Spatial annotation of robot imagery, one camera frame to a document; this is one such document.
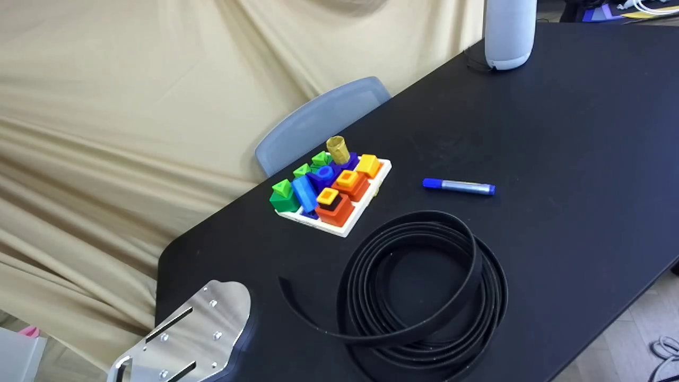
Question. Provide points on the blue marker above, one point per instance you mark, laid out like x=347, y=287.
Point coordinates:
x=461, y=186

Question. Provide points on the yellow and orange square block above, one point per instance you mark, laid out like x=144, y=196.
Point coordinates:
x=350, y=183

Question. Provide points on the long blue block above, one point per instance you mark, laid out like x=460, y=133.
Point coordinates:
x=304, y=193

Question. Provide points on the white shape sorter board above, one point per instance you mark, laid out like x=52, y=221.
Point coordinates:
x=347, y=228

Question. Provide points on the gold cylinder block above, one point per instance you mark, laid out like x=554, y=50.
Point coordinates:
x=338, y=149

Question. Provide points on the large green triangle block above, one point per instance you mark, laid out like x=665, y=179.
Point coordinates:
x=283, y=197

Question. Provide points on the beige cloth backdrop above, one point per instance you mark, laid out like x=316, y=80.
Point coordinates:
x=132, y=132

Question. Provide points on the pink object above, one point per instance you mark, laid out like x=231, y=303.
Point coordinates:
x=30, y=332

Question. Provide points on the white box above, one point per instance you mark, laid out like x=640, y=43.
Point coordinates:
x=18, y=358

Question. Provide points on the orange block with yellow frame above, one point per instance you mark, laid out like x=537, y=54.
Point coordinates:
x=335, y=209

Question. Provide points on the silver metal bracket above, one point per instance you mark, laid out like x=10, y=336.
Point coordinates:
x=196, y=334

